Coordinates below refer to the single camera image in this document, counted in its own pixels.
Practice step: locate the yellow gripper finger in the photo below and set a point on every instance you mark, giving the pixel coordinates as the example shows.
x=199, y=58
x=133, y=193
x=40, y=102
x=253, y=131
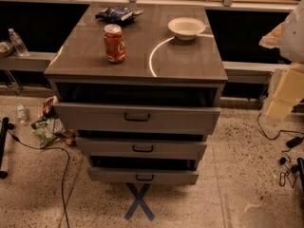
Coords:
x=288, y=93

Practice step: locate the orange soda can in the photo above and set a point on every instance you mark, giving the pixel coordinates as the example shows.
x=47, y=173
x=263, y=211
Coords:
x=114, y=43

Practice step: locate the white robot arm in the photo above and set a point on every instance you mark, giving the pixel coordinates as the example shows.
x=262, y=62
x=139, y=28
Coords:
x=288, y=37

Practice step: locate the white paper bowl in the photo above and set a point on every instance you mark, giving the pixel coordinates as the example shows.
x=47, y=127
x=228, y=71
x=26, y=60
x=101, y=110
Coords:
x=186, y=28

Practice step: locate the bowl on left ledge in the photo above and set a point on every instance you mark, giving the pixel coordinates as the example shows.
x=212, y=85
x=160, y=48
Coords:
x=6, y=49

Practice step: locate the grey drawer cabinet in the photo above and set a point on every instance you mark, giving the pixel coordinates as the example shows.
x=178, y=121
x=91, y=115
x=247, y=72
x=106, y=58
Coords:
x=158, y=70

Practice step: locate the blue tape cross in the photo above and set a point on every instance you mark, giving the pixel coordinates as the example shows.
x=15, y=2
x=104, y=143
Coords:
x=138, y=202

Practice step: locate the blue chip bag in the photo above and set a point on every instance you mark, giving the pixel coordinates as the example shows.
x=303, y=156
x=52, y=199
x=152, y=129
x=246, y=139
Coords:
x=118, y=15

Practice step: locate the middle grey drawer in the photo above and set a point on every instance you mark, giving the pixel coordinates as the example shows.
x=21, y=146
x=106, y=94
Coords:
x=141, y=148

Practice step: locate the grey drawer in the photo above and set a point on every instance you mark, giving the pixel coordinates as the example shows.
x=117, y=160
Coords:
x=135, y=118
x=141, y=148
x=142, y=175

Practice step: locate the bottom grey drawer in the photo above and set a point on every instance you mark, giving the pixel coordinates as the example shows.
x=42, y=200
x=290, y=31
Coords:
x=142, y=175

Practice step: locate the top grey drawer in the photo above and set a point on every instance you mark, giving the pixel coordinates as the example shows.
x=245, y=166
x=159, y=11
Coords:
x=135, y=118

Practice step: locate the brown snack bag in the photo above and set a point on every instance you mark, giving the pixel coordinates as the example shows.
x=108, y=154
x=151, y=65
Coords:
x=48, y=106

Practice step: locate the green snack bag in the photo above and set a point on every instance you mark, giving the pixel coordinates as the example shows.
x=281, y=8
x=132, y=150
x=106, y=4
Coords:
x=44, y=131

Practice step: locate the small water bottle on floor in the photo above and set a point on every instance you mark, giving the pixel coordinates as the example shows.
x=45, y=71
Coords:
x=22, y=113

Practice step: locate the clear water bottle on ledge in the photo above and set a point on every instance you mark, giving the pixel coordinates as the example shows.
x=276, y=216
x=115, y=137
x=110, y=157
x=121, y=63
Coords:
x=18, y=43

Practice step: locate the black stand left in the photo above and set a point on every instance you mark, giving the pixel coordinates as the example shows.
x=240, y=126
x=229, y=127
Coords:
x=6, y=126

